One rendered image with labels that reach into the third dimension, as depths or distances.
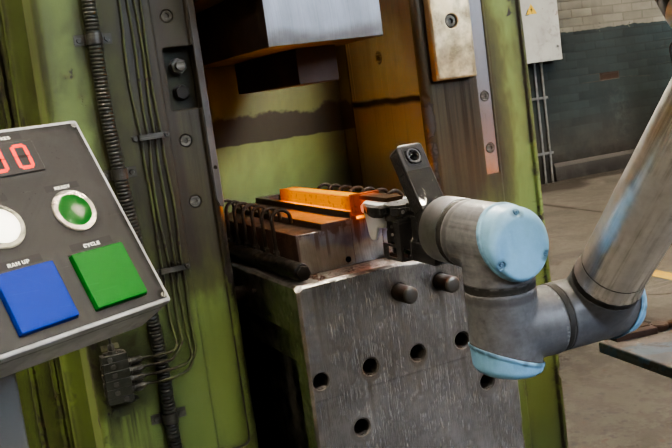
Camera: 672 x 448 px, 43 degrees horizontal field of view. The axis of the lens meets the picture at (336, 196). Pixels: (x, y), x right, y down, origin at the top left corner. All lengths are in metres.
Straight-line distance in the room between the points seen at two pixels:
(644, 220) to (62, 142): 0.72
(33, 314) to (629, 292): 0.70
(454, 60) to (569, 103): 7.40
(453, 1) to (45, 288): 0.93
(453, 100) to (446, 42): 0.11
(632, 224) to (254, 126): 0.98
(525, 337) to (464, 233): 0.15
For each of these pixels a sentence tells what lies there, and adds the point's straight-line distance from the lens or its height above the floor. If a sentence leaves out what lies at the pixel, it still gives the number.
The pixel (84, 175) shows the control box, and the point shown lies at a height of 1.13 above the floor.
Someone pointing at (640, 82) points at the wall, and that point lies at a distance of 9.55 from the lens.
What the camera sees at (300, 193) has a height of 1.02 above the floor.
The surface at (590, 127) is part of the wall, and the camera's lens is 9.14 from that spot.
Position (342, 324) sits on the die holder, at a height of 0.84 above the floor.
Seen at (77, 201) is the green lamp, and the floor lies 1.10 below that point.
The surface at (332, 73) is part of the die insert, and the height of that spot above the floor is 1.22.
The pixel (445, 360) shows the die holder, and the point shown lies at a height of 0.74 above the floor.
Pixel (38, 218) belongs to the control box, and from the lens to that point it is 1.09.
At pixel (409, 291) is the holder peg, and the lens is 1.32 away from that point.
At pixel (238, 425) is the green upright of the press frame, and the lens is 1.52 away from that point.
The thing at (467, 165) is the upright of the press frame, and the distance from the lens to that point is 1.65.
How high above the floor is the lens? 1.19
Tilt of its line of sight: 7 degrees down
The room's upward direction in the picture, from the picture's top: 8 degrees counter-clockwise
